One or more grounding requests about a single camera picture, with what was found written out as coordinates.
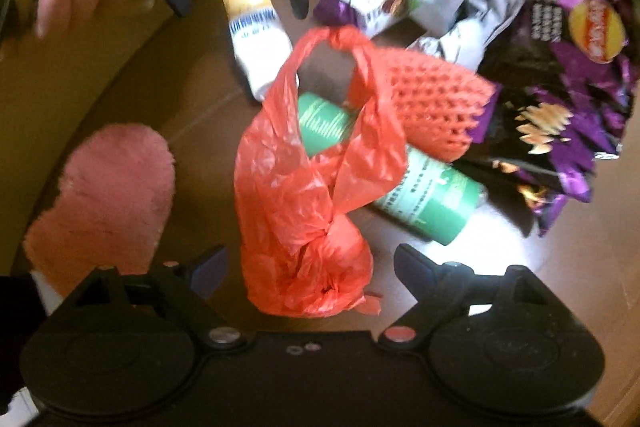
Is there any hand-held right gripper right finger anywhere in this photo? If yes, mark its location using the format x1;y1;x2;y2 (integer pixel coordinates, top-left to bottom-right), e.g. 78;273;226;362
377;243;556;353

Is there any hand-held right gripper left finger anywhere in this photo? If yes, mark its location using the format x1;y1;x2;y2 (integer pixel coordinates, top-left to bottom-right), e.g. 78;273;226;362
65;245;248;353

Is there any green cylindrical can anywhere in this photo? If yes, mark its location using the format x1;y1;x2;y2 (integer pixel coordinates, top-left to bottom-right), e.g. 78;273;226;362
371;146;489;246
297;92;359;158

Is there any white and gold tube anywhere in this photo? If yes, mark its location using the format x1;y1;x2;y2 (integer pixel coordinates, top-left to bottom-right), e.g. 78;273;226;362
218;0;301;102

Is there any orange plastic bag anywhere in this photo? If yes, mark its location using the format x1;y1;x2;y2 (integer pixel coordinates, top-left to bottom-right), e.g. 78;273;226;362
234;26;408;319

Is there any purple chip bag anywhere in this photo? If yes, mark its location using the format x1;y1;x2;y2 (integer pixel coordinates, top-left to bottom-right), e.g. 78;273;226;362
462;0;640;239

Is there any pink fluffy slipper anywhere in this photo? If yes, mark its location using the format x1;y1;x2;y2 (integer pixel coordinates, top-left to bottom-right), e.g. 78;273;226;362
22;123;177;298

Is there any orange foam net sleeve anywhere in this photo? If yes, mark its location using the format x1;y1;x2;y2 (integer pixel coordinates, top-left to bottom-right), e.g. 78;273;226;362
349;51;497;164

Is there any crumpled silver wrapper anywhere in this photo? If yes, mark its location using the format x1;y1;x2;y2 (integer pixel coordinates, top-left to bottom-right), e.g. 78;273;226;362
407;0;527;74

